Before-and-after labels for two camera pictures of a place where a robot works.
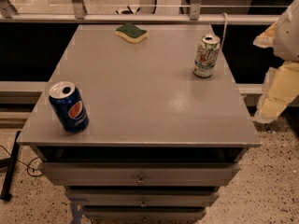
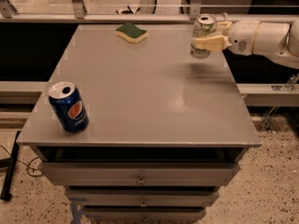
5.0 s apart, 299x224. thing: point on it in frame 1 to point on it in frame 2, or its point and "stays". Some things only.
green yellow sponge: (132, 33) stays
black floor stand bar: (7, 191) stays
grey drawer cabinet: (161, 141) stays
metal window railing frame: (78, 13) stays
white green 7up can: (206, 55) to (206, 25)
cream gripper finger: (280, 89) to (212, 43)
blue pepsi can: (69, 106) stays
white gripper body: (288, 36) to (242, 37)
